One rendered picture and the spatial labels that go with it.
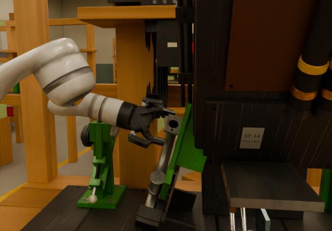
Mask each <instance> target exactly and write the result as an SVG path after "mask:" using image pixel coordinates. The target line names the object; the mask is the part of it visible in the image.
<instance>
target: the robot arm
mask: <svg viewBox="0 0 332 231"><path fill-rule="evenodd" d="M31 74H34V76H35V78H36V79H37V81H38V83H39V84H40V86H41V88H42V90H43V91H44V93H45V95H46V96H47V98H48V99H49V101H48V104H47V107H48V109H49V110H50V112H52V113H53V114H55V115H58V116H84V117H88V118H92V119H95V120H99V121H102V122H104V123H106V124H109V125H112V128H111V131H110V136H111V137H113V138H116V137H117V135H118V133H119V131H120V128H123V129H126V130H130V131H131V132H130V133H129V134H128V135H127V139H128V141H129V142H132V143H134V144H136V145H138V146H141V147H143V148H145V149H146V148H148V147H149V145H150V144H156V145H159V146H164V145H166V144H167V140H166V139H163V138H160V137H156V136H154V137H153V136H152V135H151V133H150V132H149V127H150V123H151V122H152V118H153V117H155V116H156V115H159V114H161V113H162V115H165V116H168V115H169V114H171V115H176V112H174V110H171V109H167V108H164V107H163V102H162V100H156V99H151V98H145V97H144V98H142V105H141V106H137V105H135V104H133V103H129V102H126V101H122V100H119V99H115V98H109V97H105V96H102V95H98V94H95V93H91V91H92V90H93V88H94V87H95V77H94V74H93V72H92V70H91V68H90V66H89V65H88V63H87V61H86V59H85V58H84V56H83V54H82V53H81V51H80V49H79V47H78V46H77V44H76V43H75V42H74V40H72V39H71V38H60V39H56V40H51V41H50V42H48V43H45V44H43V45H40V46H39V47H37V48H34V49H32V50H30V51H28V52H26V53H24V54H22V55H20V56H18V57H16V58H14V59H12V60H10V61H8V62H6V63H4V64H2V65H0V102H1V101H2V99H3V98H4V97H5V95H6V94H7V93H8V92H9V91H10V90H11V89H12V88H13V87H14V86H15V85H16V84H17V83H18V82H20V81H21V80H23V79H24V78H26V77H27V76H29V75H31ZM82 98H83V100H82V101H81V102H80V103H79V104H78V105H76V106H75V104H76V101H77V100H79V99H82ZM146 107H152V108H149V109H147V108H146ZM138 132H141V134H142V135H143V137H144V138H145V139H146V140H145V139H142V138H140V137H137V135H136V134H135V133H138Z"/></svg>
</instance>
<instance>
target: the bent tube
mask: <svg viewBox="0 0 332 231"><path fill-rule="evenodd" d="M182 120H183V118H182V117H179V116H175V115H171V114H169V115H168V118H167V121H166V125H165V128H164V132H166V136H165V139H166V140H167V144H166V145H164V146H163V147H162V151H161V154H160V158H159V161H158V165H157V168H156V170H160V171H162V172H164V174H165V173H166V169H167V166H168V162H169V159H170V155H171V152H172V148H173V144H174V141H175V137H176V135H178V134H179V130H180V127H181V124H182ZM158 198H159V195H158V196H153V195H151V194H150V193H148V196H147V199H146V202H145V206H148V207H151V208H154V209H155V208H156V205H157V201H158Z"/></svg>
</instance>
